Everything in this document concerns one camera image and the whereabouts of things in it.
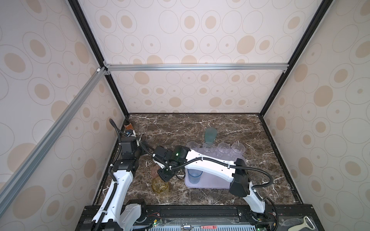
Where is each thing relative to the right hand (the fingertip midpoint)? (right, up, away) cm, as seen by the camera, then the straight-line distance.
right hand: (163, 177), depth 73 cm
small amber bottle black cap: (-30, +27, +28) cm, 49 cm away
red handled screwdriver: (+13, -23, -4) cm, 26 cm away
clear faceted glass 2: (+36, +12, +23) cm, 45 cm away
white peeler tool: (+71, -22, -3) cm, 75 cm away
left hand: (-12, +19, +7) cm, 23 cm away
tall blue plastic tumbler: (+16, +1, -1) cm, 16 cm away
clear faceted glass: (+27, +13, +21) cm, 36 cm away
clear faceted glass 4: (+16, +14, +24) cm, 31 cm away
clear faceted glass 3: (+46, +12, +23) cm, 53 cm away
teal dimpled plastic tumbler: (+29, +20, +33) cm, 48 cm away
